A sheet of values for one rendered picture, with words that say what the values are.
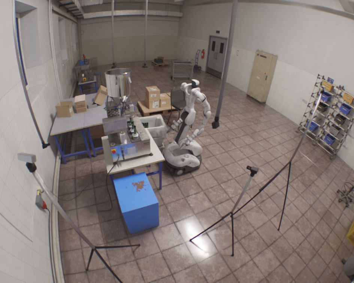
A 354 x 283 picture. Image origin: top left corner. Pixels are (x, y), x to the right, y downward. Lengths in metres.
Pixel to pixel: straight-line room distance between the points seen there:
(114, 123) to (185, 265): 1.86
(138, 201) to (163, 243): 0.71
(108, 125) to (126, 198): 0.83
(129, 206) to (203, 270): 1.20
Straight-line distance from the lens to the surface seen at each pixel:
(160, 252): 2.33
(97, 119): 3.22
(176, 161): 2.78
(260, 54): 6.83
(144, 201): 1.96
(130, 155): 2.14
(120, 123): 1.89
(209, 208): 2.69
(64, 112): 3.59
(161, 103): 4.76
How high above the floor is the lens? 2.23
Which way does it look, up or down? 37 degrees down
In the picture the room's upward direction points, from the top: 5 degrees clockwise
